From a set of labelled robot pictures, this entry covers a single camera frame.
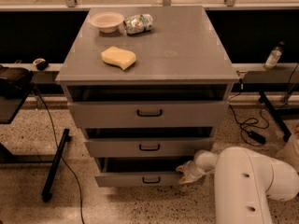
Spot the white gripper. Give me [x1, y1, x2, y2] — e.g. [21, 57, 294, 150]
[176, 161, 215, 185]

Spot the grey bottom drawer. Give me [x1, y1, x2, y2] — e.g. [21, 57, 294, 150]
[95, 156, 192, 187]

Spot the grey drawer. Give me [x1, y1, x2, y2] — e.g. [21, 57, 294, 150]
[85, 138, 214, 158]
[68, 101, 227, 128]
[95, 156, 192, 187]

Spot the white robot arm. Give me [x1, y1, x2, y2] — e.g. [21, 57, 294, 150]
[177, 147, 299, 224]

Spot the grey middle drawer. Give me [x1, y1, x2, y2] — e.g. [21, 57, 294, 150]
[85, 138, 214, 158]

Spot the grey top drawer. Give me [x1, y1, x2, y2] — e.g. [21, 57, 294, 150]
[68, 101, 227, 128]

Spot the grey drawer cabinet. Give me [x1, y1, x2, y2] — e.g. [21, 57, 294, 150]
[55, 5, 240, 173]

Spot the black wheeled stand leg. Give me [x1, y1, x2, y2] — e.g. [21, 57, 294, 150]
[259, 91, 292, 142]

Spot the yellow sponge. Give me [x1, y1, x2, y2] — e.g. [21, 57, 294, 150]
[101, 47, 136, 70]

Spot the clear plastic bottle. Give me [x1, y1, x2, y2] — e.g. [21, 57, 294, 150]
[264, 41, 285, 69]

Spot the white bowl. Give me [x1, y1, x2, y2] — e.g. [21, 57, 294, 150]
[90, 12, 124, 34]

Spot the tape measure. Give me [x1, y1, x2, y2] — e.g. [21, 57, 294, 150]
[33, 58, 49, 71]

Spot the black side table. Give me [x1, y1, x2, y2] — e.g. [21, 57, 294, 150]
[0, 82, 72, 203]

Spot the black bag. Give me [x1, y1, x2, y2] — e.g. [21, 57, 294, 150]
[0, 65, 34, 98]

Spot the black power adapter cable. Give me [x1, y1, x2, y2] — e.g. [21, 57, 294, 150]
[228, 77, 271, 147]

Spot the black floor cable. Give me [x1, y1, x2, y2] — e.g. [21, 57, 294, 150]
[32, 85, 86, 224]

